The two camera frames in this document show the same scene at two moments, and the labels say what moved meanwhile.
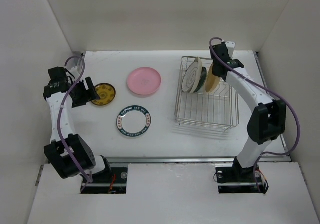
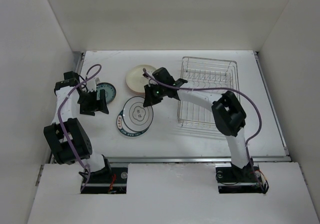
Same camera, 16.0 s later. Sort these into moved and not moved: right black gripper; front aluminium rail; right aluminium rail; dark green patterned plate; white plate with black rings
Moved: white plate with black rings; right black gripper; dark green patterned plate
Not moved: right aluminium rail; front aluminium rail
